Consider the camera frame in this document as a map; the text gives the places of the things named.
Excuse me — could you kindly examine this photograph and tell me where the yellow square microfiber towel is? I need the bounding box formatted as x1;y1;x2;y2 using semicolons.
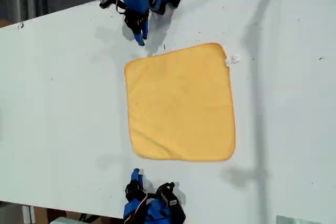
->
124;42;241;162

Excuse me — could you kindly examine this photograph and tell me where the white box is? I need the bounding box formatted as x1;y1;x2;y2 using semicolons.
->
51;216;82;224

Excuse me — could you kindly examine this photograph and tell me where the white table leg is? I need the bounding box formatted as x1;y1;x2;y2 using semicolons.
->
22;205;36;224

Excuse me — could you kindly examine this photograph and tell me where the short black camera stalk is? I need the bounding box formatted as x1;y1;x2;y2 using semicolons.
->
99;0;118;9

